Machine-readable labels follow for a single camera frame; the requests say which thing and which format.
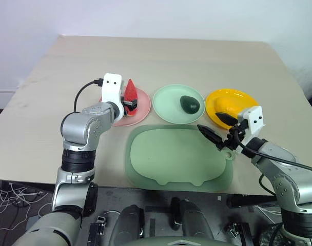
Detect yellow mango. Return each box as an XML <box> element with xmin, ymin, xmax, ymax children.
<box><xmin>214</xmin><ymin>96</ymin><xmax>249</xmax><ymax>116</ymax></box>

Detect dark rounded shape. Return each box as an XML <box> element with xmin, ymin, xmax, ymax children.
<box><xmin>170</xmin><ymin>196</ymin><xmax>215</xmax><ymax>240</ymax></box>
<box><xmin>112</xmin><ymin>204</ymin><xmax>145</xmax><ymax>246</ymax></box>

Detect grey-green robot torso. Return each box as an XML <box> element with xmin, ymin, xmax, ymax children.
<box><xmin>125</xmin><ymin>235</ymin><xmax>239</xmax><ymax>246</ymax></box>

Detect pink plate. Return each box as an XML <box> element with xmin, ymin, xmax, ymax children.
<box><xmin>98</xmin><ymin>87</ymin><xmax>150</xmax><ymax>127</ymax></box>

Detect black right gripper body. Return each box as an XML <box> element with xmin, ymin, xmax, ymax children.
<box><xmin>215</xmin><ymin>120</ymin><xmax>249</xmax><ymax>152</ymax></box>

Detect black metal bracket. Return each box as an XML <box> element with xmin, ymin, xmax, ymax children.
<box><xmin>88</xmin><ymin>216</ymin><xmax>107</xmax><ymax>246</ymax></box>
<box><xmin>224</xmin><ymin>222</ymin><xmax>253</xmax><ymax>246</ymax></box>

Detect yellow plate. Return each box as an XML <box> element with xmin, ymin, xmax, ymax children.
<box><xmin>205</xmin><ymin>88</ymin><xmax>259</xmax><ymax>130</ymax></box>

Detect red watermelon slice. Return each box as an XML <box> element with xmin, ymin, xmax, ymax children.
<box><xmin>121</xmin><ymin>78</ymin><xmax>139</xmax><ymax>117</ymax></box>

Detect white floor cables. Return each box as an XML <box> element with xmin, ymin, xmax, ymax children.
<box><xmin>0</xmin><ymin>180</ymin><xmax>50</xmax><ymax>230</ymax></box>

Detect black bar under table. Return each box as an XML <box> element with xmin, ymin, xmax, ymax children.
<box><xmin>227</xmin><ymin>195</ymin><xmax>279</xmax><ymax>208</ymax></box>

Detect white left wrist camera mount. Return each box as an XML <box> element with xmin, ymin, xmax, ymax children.
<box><xmin>101</xmin><ymin>73</ymin><xmax>125</xmax><ymax>117</ymax></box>

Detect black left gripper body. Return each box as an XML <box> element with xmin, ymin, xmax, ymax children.
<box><xmin>121</xmin><ymin>94</ymin><xmax>129</xmax><ymax>114</ymax></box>

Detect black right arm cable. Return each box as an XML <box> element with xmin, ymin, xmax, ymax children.
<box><xmin>235</xmin><ymin>127</ymin><xmax>312</xmax><ymax>175</ymax></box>

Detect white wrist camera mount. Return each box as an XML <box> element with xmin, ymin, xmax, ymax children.
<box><xmin>234</xmin><ymin>105</ymin><xmax>266</xmax><ymax>155</ymax></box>
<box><xmin>101</xmin><ymin>73</ymin><xmax>125</xmax><ymax>117</ymax></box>

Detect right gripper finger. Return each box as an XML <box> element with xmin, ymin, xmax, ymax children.
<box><xmin>215</xmin><ymin>112</ymin><xmax>238</xmax><ymax>126</ymax></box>
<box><xmin>197</xmin><ymin>125</ymin><xmax>223</xmax><ymax>147</ymax></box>

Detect green plate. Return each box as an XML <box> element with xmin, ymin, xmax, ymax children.
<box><xmin>152</xmin><ymin>83</ymin><xmax>205</xmax><ymax>125</ymax></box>

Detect green silicone tray mat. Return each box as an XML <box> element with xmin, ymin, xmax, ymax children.
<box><xmin>124</xmin><ymin>124</ymin><xmax>235</xmax><ymax>192</ymax></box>

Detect dark green avocado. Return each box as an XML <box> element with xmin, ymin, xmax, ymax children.
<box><xmin>180</xmin><ymin>95</ymin><xmax>200</xmax><ymax>114</ymax></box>

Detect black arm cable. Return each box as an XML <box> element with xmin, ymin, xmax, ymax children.
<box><xmin>235</xmin><ymin>127</ymin><xmax>312</xmax><ymax>175</ymax></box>
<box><xmin>73</xmin><ymin>78</ymin><xmax>104</xmax><ymax>113</ymax></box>

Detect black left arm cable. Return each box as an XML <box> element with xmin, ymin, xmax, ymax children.
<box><xmin>73</xmin><ymin>78</ymin><xmax>104</xmax><ymax>113</ymax></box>

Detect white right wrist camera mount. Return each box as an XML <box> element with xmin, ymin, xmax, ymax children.
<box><xmin>234</xmin><ymin>105</ymin><xmax>266</xmax><ymax>155</ymax></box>

